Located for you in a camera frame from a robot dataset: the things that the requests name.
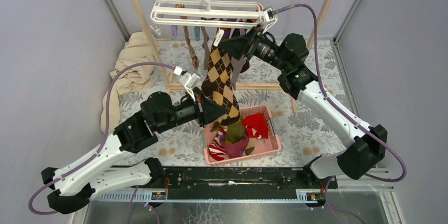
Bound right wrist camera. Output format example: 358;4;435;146
262;6;278;34

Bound beige cloth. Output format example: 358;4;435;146
108;32;157;133

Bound red bear sock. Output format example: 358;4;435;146
242;113;269;139

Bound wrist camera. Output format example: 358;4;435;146
262;6;278;34
173;66;201;101

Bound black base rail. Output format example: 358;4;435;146
115;164;339;202

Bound argyle brown sock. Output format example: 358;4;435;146
201;48;240;126

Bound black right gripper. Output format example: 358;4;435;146
218;24;290;72

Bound pink plastic basket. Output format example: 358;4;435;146
204;105;282;165

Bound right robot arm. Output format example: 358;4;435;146
218;27;388;188

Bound green striped sock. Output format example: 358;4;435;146
211;118;246;144

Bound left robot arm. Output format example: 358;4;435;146
41;87;229;214

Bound cream patterned sock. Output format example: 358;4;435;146
183;26;199;70

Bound white clothes peg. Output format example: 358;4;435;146
212;29;225;47

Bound wooden clothes rack frame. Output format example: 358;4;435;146
119;0;346;115

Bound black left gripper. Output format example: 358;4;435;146
156;87;229;134

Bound white sock hanger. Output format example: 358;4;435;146
150;0;269;29

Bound red white santa sock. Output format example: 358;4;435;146
208;129;228;161

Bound magenta yellow sock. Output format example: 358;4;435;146
220;134;249;158

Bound lilac clothes peg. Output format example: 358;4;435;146
171;25;178;39

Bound teal clothes peg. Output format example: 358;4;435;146
194;26;201;41

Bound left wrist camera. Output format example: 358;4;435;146
173;66;201;101

